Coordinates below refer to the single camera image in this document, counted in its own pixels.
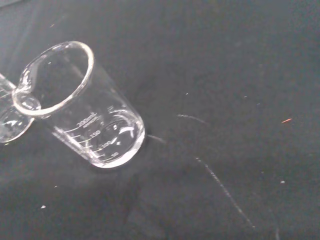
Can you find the black bench cloth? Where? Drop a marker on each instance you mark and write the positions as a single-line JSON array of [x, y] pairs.
[[212, 150]]

